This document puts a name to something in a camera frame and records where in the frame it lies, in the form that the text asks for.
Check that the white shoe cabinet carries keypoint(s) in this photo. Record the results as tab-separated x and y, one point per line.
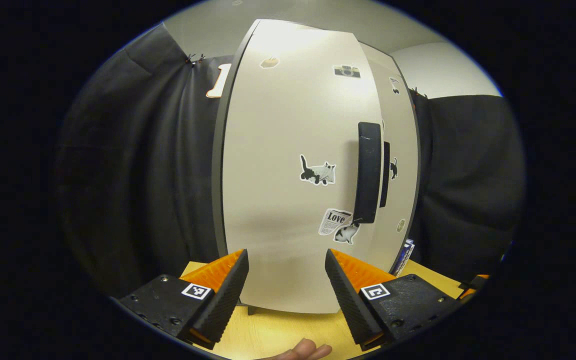
288	280

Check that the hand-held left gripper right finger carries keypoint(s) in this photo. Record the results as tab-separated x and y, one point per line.
345	300

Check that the black backdrop cloth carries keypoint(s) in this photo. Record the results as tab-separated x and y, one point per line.
133	175

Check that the black cloth clip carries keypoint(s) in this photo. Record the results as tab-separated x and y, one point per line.
195	59
418	92

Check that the white cabinet door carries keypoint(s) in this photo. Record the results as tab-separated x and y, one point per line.
403	150
278	150

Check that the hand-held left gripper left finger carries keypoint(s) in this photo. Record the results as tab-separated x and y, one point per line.
228	295

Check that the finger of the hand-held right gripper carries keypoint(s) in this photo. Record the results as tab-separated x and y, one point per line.
474	286

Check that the blue grey book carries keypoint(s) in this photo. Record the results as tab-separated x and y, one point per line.
404	257

